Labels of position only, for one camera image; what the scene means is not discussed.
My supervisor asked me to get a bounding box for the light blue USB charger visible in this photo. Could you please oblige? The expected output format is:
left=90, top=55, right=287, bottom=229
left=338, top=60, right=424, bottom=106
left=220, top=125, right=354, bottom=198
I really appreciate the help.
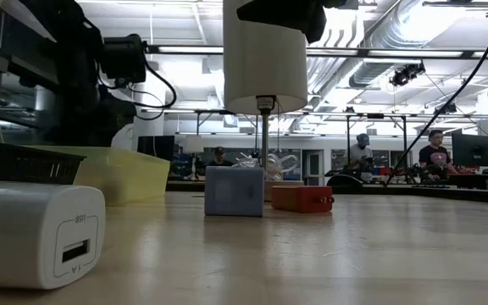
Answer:
left=203, top=165, right=266, bottom=219

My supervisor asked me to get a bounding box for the clear lamp cord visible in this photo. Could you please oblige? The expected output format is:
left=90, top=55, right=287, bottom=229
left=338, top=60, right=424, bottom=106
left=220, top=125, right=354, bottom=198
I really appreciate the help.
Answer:
left=235, top=152, right=300, bottom=181

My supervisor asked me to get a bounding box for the black mesh basket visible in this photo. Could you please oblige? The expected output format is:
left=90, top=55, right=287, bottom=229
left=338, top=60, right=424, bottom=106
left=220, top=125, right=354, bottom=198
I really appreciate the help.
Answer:
left=0, top=142, right=87, bottom=186

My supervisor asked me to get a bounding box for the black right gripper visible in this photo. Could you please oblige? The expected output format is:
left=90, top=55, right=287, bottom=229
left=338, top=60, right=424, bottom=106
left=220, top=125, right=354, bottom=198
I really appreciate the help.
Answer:
left=236, top=0, right=328, bottom=44

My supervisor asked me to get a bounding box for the black background station frame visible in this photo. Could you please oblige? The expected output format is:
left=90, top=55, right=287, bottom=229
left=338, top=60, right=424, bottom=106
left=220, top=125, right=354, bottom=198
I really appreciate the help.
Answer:
left=141, top=108, right=410, bottom=170

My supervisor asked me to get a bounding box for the person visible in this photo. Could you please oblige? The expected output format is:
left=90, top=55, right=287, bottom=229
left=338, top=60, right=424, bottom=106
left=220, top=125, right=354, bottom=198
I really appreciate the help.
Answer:
left=347, top=132, right=375, bottom=173
left=207, top=146, right=236, bottom=168
left=418, top=129, right=460, bottom=181

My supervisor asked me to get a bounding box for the white shade table lamp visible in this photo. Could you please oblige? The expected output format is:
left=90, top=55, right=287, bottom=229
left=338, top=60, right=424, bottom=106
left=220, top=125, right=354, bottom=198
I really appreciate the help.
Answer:
left=222, top=0, right=309, bottom=202

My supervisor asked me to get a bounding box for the black ceiling-hung device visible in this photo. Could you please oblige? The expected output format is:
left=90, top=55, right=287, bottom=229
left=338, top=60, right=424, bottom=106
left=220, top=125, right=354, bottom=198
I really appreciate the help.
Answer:
left=433, top=103, right=458, bottom=116
left=389, top=62, right=427, bottom=88

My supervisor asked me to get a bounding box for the long ceiling light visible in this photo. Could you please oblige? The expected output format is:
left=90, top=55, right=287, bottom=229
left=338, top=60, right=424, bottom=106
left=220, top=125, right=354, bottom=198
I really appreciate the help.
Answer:
left=305, top=49, right=488, bottom=59
left=158, top=45, right=225, bottom=54

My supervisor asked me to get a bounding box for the red USB wall charger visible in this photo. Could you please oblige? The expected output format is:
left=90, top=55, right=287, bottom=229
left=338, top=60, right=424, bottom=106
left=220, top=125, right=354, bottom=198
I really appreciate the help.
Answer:
left=270, top=185, right=336, bottom=214

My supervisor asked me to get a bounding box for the black computer monitor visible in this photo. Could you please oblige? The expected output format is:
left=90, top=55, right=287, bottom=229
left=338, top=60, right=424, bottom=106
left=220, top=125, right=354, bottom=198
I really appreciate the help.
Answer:
left=452, top=132, right=488, bottom=168
left=136, top=135, right=176, bottom=163

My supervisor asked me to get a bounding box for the dark glass cabinet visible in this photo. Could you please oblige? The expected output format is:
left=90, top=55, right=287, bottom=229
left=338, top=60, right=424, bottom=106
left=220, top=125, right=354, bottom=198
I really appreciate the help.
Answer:
left=0, top=42, right=58, bottom=145

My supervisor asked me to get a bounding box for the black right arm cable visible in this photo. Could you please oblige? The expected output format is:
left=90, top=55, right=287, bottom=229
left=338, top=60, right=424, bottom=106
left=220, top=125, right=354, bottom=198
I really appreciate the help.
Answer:
left=384, top=0, right=488, bottom=186

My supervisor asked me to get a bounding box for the yellow plastic bin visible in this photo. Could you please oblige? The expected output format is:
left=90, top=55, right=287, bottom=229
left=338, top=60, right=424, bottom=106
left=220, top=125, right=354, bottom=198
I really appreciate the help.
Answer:
left=26, top=145, right=172, bottom=207

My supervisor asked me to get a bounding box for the silver ventilation duct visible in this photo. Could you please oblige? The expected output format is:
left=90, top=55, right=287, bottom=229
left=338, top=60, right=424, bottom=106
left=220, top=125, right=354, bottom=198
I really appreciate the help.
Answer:
left=347, top=0, right=444, bottom=88

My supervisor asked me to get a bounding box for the small white background lamp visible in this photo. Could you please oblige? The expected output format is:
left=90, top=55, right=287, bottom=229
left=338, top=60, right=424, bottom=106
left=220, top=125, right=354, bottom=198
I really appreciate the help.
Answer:
left=183, top=135, right=205, bottom=181

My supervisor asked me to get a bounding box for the black aluminium table frame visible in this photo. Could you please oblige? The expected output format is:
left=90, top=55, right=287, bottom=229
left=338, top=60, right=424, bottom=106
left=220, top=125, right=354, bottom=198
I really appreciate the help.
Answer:
left=165, top=180, right=488, bottom=205

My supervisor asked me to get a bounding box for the white USB charger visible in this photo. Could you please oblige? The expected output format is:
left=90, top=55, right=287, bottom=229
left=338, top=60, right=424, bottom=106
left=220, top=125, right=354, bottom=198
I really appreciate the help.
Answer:
left=0, top=180, right=107, bottom=291

